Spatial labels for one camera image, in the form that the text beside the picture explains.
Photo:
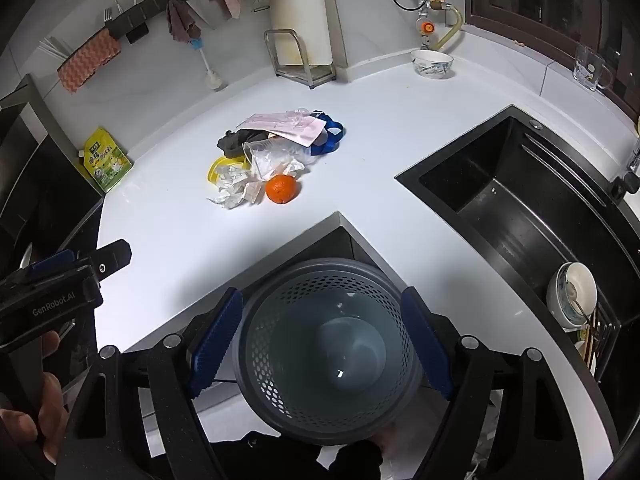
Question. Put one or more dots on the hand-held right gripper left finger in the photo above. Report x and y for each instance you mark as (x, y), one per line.
(217, 345)

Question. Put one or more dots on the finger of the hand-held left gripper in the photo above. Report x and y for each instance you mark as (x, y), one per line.
(50, 262)
(112, 257)

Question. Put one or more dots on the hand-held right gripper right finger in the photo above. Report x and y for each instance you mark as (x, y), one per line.
(425, 340)

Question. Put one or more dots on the grey perforated waste bin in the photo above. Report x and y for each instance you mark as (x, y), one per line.
(280, 360)

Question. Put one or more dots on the yellow plastic lid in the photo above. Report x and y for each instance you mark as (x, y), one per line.
(215, 167)

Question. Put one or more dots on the dark brown cloth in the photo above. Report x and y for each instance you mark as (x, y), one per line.
(235, 142)

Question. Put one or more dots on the orange fruit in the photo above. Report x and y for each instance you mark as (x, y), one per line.
(282, 189)

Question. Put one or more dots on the clear plastic cup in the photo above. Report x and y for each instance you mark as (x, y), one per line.
(265, 152)

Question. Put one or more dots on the person's left hand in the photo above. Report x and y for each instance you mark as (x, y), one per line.
(50, 400)

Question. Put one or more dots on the yellow green seasoning packet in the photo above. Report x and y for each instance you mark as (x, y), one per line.
(106, 160)

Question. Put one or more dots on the black range hood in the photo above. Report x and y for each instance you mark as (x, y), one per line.
(30, 160)

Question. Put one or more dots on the crumpled white plastic wrap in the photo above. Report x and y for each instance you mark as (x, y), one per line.
(235, 190)

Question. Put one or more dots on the black kitchen sink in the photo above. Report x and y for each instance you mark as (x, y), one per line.
(525, 200)

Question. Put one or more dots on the black sink dish rack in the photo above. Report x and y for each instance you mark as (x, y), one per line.
(605, 335)

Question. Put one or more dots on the orange patterned dishcloth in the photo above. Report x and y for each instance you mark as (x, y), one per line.
(87, 60)

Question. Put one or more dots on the white bottle brush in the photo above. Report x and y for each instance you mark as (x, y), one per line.
(207, 67)

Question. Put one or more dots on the white sticks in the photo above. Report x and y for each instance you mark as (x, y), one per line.
(50, 49)

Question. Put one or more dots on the pink paper sheet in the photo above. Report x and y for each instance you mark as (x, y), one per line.
(285, 127)

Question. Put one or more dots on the metal fork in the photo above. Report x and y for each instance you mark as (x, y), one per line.
(107, 15)

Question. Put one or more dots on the brown hanging cloth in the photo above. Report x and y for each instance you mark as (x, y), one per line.
(180, 22)

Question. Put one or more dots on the metal faucet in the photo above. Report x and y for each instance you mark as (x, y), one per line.
(632, 162)

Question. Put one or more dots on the white patterned bowl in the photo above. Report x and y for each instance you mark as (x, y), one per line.
(432, 65)

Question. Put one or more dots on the paper towel roll on holder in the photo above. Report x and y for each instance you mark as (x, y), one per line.
(297, 5)

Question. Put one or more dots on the glass mug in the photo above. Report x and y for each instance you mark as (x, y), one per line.
(590, 67)

